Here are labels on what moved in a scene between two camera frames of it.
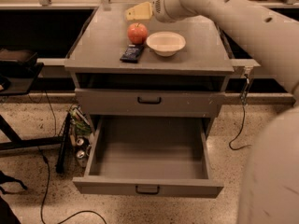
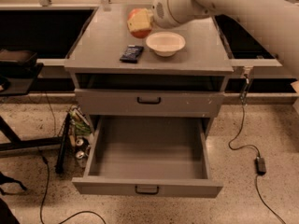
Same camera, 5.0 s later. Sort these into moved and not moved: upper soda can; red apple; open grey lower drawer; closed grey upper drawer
Moved: red apple
Not moved: closed grey upper drawer; open grey lower drawer; upper soda can
